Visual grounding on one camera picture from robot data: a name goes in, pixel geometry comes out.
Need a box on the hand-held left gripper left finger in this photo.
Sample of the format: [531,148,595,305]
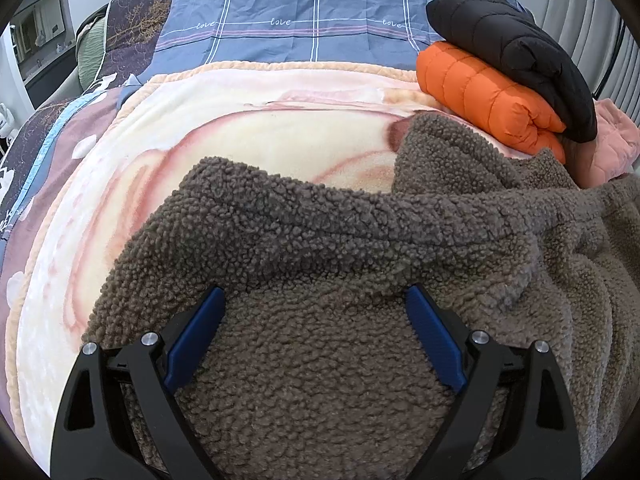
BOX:
[50,287,227,480]

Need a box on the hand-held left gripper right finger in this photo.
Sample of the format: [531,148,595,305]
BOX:
[405,284,583,480]

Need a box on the brown fleece jacket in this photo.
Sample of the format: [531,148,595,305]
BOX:
[82,112,640,480]

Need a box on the pink plush blanket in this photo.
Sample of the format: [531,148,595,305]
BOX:
[0,60,506,463]

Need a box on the orange puffer jacket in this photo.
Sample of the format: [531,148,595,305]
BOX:
[416,40,569,166]

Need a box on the pink quilted jacket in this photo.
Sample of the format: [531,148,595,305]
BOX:
[582,99,640,188]

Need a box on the black puffer jacket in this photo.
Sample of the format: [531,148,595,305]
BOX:
[426,0,599,143]

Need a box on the green pillow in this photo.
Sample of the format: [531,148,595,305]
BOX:
[75,2,112,86]

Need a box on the dark patterned quilt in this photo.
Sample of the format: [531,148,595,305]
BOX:
[0,0,187,243]

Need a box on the black floor lamp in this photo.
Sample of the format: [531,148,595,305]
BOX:
[592,22,627,102]

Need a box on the blue plaid duvet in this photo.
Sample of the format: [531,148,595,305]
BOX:
[152,0,532,69]

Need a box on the white pleated curtain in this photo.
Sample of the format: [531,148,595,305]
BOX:
[540,0,640,111]

